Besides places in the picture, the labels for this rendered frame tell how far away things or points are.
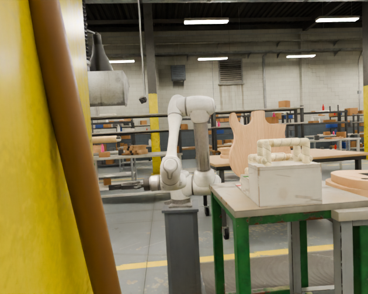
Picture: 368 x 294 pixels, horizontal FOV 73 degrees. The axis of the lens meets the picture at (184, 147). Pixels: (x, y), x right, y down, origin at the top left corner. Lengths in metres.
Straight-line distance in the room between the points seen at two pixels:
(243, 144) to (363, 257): 0.74
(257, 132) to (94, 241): 1.30
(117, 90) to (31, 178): 0.90
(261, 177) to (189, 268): 1.17
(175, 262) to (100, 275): 1.82
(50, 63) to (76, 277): 0.19
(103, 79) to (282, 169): 0.82
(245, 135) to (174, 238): 0.97
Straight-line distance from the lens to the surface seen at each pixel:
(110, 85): 1.08
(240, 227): 1.12
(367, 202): 1.35
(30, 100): 0.20
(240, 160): 1.45
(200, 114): 1.70
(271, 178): 1.12
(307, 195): 1.20
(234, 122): 1.43
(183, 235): 1.98
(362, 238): 1.40
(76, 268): 0.27
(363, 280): 1.48
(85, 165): 0.22
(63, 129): 0.21
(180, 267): 2.08
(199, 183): 1.88
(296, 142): 1.16
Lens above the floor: 1.26
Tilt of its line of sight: 3 degrees down
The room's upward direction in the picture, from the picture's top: 3 degrees counter-clockwise
